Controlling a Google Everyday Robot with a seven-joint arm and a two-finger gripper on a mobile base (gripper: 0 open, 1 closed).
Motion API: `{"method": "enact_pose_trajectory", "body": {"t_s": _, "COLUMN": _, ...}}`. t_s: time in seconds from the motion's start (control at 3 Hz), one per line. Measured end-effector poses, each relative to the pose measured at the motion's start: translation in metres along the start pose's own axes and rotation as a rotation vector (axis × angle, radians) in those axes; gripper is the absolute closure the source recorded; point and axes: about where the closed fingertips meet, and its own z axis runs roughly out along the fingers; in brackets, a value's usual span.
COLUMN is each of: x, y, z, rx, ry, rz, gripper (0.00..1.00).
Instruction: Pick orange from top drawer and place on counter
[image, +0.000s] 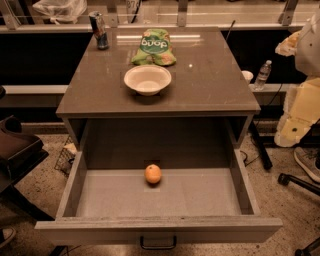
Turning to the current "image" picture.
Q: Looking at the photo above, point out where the white paper cup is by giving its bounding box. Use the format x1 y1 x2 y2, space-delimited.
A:
242 70 253 83

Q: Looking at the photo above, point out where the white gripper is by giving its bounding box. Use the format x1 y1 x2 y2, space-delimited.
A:
274 31 320 147

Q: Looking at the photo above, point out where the wire basket on floor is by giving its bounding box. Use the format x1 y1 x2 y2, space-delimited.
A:
54 137 77 177

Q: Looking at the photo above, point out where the black drawer handle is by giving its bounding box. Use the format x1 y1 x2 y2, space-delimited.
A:
139 236 177 251

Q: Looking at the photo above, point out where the green chip bag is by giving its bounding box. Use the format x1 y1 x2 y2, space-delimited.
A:
131 28 176 66

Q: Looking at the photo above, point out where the orange fruit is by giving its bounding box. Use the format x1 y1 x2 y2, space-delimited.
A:
144 164 162 184

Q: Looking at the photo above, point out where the white bowl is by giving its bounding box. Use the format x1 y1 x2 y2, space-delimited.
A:
124 65 172 96

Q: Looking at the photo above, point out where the white plastic bag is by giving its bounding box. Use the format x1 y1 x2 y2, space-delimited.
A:
32 0 87 24

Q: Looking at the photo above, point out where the grey sneaker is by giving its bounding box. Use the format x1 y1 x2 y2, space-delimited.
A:
294 147 320 183

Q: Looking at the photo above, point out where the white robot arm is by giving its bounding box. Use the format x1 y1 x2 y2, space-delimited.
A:
274 10 320 147

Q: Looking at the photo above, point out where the open grey top drawer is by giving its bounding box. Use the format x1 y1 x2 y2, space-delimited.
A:
34 118 284 247

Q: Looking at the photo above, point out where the clear water bottle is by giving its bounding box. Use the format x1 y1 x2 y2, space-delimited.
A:
253 60 272 91

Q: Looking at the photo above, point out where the dark chair at left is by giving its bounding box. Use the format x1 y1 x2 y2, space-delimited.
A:
0 116 54 221

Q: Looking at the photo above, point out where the black stand leg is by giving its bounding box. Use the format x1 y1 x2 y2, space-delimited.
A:
278 173 320 196

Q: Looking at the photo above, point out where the grey cabinet counter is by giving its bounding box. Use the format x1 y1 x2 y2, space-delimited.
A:
57 27 260 142

